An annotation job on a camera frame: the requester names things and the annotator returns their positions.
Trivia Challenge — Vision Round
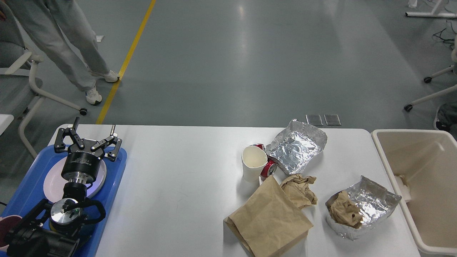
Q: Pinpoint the green plate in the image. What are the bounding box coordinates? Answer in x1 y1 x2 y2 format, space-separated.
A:
43 161 107 202

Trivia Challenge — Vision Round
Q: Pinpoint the white side table corner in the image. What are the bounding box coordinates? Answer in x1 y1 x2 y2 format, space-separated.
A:
0 114 14 135

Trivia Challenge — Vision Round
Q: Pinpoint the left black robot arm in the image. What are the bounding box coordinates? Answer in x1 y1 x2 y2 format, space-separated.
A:
1 118 127 257

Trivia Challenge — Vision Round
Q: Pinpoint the floor outlet plate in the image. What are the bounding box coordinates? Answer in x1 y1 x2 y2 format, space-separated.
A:
324 114 342 126
305 114 323 126

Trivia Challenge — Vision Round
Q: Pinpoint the crushed red soda can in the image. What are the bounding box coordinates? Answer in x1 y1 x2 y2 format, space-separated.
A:
250 143 278 181

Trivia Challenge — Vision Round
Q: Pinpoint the white table leg far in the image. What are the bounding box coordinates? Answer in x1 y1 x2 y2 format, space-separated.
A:
405 0 457 19

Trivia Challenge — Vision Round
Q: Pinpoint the blue plastic tray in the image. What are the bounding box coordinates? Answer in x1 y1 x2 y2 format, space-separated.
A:
1 145 127 257

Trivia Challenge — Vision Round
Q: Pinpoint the foil bowl with paper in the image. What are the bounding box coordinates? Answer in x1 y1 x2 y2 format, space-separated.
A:
325 176 402 240

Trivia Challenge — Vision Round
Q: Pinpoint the dark green mug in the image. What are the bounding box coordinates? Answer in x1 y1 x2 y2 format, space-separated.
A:
73 223 96 250

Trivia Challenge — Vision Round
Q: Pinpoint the beige plastic bin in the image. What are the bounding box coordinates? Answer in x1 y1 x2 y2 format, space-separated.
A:
371 130 457 256

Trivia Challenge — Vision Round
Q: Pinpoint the left floor outlet plate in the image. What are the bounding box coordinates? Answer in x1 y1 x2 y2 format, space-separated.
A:
305 114 323 126

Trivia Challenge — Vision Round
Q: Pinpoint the grey office chair left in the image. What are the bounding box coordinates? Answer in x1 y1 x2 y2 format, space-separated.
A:
0 2 87 159

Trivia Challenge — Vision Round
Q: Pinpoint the pink mug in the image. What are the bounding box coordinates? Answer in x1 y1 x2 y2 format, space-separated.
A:
0 215 22 251

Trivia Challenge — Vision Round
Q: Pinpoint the crumpled aluminium foil sheet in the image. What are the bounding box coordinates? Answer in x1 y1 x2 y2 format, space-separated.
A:
266 119 327 175

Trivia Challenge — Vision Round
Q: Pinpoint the right floor outlet plate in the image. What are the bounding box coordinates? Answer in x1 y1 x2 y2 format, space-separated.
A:
324 114 342 126

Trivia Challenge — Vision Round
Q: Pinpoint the white paper cup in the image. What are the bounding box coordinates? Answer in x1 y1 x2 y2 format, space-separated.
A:
241 145 268 182

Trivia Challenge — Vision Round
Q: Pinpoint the white office chair right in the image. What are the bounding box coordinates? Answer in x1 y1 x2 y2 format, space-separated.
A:
404 34 457 112

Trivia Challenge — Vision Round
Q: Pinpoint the pink plate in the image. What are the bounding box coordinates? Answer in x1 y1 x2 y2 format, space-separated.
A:
43 156 107 202

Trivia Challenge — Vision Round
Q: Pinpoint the crumpled brown paper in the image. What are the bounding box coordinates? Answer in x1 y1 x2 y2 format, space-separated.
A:
280 174 318 210

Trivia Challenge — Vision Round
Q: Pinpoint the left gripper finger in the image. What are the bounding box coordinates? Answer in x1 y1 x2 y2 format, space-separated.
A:
54 117 86 153
90 124 122 162

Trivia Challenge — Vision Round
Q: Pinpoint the large brown paper bag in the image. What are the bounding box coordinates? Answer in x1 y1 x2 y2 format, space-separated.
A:
224 177 313 257

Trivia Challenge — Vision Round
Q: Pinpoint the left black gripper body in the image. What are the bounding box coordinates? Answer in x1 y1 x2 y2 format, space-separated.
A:
61 151 103 183

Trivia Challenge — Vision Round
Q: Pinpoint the person in grey trousers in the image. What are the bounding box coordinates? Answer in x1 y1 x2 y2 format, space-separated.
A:
5 0 119 106

